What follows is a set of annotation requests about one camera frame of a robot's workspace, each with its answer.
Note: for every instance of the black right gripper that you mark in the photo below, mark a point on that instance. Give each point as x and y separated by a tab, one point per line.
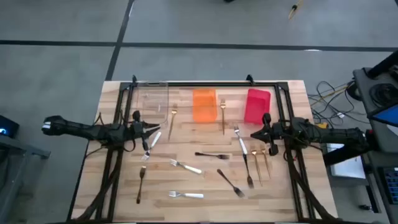
272	133

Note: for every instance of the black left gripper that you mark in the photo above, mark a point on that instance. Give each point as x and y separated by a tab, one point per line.
138	129

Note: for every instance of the gold fork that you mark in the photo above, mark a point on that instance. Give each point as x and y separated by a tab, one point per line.
223	105
263	151
253	152
174	109

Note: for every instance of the black fork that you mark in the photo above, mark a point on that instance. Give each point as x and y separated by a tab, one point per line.
223	156
250	182
239	192
142	171

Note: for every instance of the orange plastic bin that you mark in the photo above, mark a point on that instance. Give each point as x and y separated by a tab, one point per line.
204	105

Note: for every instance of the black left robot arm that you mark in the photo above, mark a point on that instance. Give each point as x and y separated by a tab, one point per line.
77	130

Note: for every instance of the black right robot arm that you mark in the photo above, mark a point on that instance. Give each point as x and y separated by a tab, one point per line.
335	135

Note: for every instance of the red plastic bin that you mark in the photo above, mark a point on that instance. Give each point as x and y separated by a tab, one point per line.
256	105

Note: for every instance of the clear plastic bin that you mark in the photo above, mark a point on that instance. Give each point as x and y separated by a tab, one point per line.
152	96

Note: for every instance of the black table clamp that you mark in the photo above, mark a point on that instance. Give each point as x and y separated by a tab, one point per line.
134	78
249	78

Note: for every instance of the yellow plug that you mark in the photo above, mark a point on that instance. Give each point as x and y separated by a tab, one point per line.
321	125

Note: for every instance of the white power adapter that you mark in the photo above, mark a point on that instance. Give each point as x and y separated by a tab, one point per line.
341	115

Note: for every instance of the black metal beam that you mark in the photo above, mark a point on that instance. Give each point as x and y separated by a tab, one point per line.
342	157

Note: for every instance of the white box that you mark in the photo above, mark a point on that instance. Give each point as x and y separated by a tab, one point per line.
348	168

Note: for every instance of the grey and black equipment cart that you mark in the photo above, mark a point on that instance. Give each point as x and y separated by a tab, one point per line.
362	93

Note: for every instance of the grey metal bench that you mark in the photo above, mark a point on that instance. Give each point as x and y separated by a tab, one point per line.
21	148

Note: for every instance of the blue panel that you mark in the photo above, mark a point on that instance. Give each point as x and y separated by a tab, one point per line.
388	116

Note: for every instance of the black keypad panel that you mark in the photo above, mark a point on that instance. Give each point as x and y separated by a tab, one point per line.
391	183

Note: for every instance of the black box with blue light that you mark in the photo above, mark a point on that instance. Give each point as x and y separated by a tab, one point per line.
9	124

